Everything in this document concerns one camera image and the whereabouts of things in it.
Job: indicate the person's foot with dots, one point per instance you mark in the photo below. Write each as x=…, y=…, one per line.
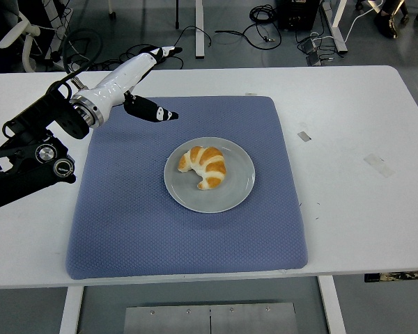
x=386, y=24

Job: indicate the grey round plate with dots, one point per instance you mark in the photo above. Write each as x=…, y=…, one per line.
x=230, y=195

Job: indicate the white background desk frame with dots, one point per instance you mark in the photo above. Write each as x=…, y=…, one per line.
x=336, y=31

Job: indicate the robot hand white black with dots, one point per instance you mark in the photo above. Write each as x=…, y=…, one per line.
x=122, y=78

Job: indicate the croissant bread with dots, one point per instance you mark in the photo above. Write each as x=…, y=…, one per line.
x=209, y=167

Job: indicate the white chair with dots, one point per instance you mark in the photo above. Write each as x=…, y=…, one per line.
x=27, y=48

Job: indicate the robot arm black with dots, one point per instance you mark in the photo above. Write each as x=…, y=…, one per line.
x=31, y=156

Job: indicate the white background table leg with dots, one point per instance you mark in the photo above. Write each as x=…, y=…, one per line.
x=199, y=31

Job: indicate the small grey tape piece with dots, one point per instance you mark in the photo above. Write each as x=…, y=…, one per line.
x=304, y=136

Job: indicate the grey metal plate with screws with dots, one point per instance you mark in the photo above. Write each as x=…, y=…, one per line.
x=209, y=320

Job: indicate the black equipment box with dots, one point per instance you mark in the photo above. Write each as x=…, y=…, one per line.
x=296, y=14

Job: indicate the blue quilted mat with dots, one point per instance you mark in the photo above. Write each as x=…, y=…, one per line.
x=132, y=215

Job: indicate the large clear tape piece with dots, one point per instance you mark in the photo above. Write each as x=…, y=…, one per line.
x=378, y=165

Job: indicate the grey foot pedal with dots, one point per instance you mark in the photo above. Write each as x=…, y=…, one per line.
x=314, y=59

